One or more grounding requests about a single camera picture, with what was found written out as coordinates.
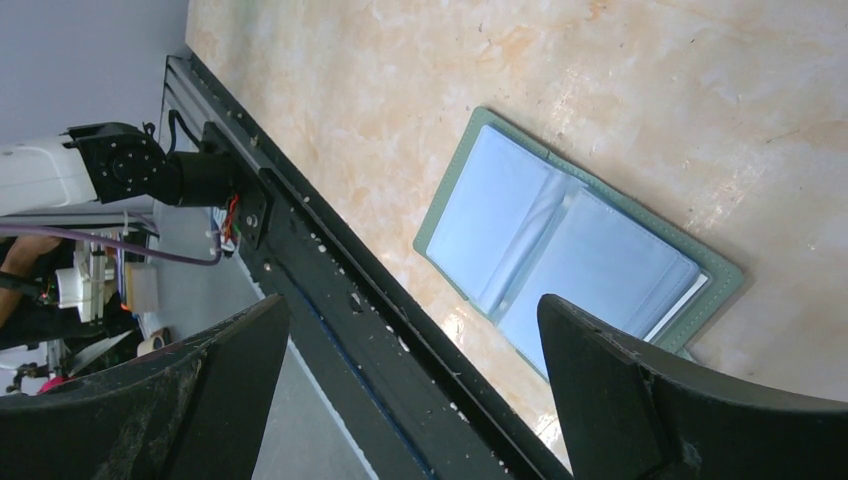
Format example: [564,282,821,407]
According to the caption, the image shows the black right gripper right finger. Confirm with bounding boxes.
[537,294,847,479]

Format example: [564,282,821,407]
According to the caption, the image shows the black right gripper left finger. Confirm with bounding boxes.
[1,295,290,479]

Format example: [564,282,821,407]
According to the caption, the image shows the sage green card holder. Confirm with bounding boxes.
[413,107,744,375]

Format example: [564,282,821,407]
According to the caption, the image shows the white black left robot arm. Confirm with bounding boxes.
[1,122,240,216]

